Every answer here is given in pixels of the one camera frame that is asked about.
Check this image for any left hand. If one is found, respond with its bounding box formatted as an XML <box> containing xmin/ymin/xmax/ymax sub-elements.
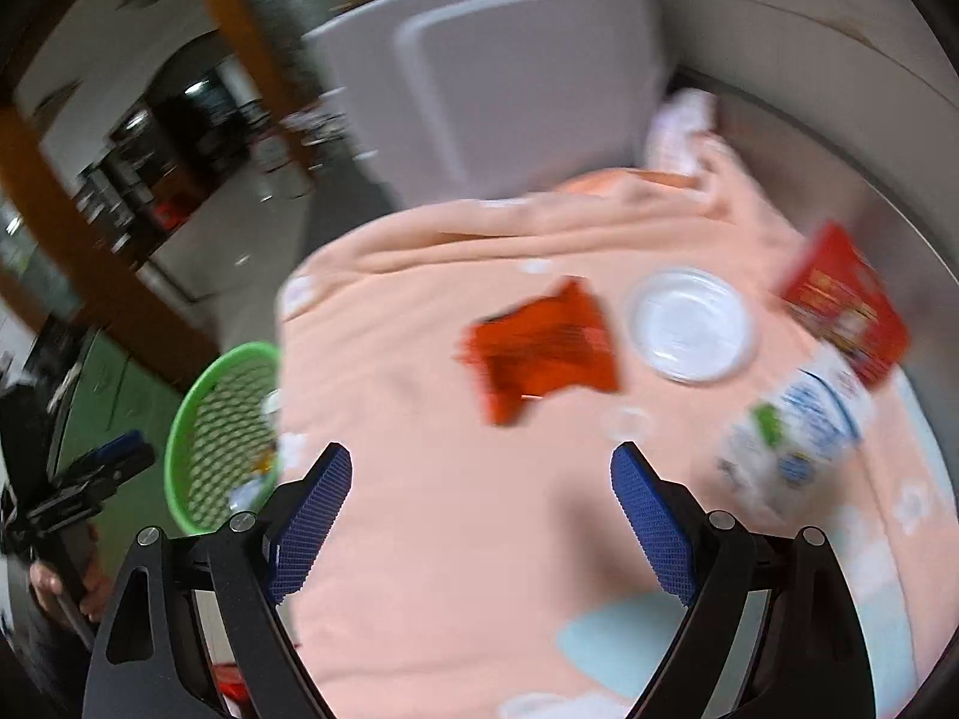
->
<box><xmin>28</xmin><ymin>522</ymin><xmax>114</xmax><ymax>624</ymax></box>

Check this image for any green plastic trash basket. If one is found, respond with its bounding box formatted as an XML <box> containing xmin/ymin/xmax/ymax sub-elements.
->
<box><xmin>164</xmin><ymin>343</ymin><xmax>279</xmax><ymax>536</ymax></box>

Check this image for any red plastic stool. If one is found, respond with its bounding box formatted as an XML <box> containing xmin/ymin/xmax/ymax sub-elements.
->
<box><xmin>213</xmin><ymin>662</ymin><xmax>252</xmax><ymax>709</ymax></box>

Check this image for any pink fleece blanket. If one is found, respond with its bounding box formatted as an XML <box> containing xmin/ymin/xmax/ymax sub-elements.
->
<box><xmin>275</xmin><ymin>87</ymin><xmax>959</xmax><ymax>719</ymax></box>

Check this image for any orange snack wrapper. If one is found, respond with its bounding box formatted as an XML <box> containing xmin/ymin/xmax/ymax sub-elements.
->
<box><xmin>459</xmin><ymin>277</ymin><xmax>621</xmax><ymax>427</ymax></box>

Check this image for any white microwave oven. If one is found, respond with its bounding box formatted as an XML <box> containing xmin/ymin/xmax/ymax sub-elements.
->
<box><xmin>302</xmin><ymin>0</ymin><xmax>673</xmax><ymax>208</ymax></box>

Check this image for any red snack cup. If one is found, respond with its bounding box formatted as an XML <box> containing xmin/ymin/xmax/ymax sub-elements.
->
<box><xmin>776</xmin><ymin>221</ymin><xmax>910</xmax><ymax>388</ymax></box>

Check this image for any white blue milk carton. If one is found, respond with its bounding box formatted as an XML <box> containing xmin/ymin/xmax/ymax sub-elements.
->
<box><xmin>717</xmin><ymin>343</ymin><xmax>874</xmax><ymax>521</ymax></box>

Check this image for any white plastic lid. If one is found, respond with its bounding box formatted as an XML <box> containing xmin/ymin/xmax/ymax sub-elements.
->
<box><xmin>624</xmin><ymin>266</ymin><xmax>758</xmax><ymax>386</ymax></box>

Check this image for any green kitchen cabinet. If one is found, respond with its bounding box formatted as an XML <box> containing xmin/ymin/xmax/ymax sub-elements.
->
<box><xmin>52</xmin><ymin>333</ymin><xmax>183</xmax><ymax>543</ymax></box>

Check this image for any brown wooden door frame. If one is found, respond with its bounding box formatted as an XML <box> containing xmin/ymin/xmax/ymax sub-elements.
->
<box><xmin>0</xmin><ymin>104</ymin><xmax>223</xmax><ymax>391</ymax></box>

